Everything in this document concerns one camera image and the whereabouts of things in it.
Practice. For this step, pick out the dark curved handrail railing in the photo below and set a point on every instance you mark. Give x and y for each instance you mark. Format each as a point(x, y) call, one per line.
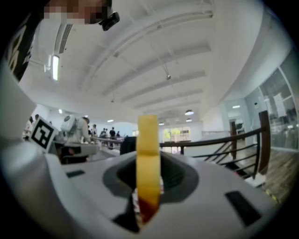
point(265, 144)

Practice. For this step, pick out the person's black printed shirt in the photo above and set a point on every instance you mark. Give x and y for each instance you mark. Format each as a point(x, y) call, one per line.
point(21, 46)

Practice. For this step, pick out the black head-worn camera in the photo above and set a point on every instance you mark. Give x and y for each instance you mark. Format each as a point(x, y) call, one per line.
point(109, 21)

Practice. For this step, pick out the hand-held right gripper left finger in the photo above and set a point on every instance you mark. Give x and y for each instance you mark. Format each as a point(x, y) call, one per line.
point(77, 198)

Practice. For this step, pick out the person's head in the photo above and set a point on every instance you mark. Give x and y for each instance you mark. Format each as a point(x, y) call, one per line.
point(74, 11)

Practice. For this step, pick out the long ceiling tube light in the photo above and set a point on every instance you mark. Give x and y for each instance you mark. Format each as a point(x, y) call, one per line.
point(55, 67)

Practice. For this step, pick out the glass partition wall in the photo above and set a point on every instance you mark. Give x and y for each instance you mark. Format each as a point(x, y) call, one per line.
point(280, 112)

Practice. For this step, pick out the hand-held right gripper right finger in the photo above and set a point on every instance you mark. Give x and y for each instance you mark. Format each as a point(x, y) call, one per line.
point(210, 210)

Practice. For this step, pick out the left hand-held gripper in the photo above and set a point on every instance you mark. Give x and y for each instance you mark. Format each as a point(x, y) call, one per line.
point(43, 134)

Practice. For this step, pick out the yellow black hazard tape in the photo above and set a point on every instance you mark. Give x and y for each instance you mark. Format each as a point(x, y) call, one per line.
point(272, 195)

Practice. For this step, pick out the ceiling air vent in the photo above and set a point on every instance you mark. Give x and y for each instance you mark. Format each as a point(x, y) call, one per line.
point(65, 38)

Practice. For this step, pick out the white astronaut figure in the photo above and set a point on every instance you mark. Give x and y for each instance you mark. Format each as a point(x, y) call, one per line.
point(74, 128)

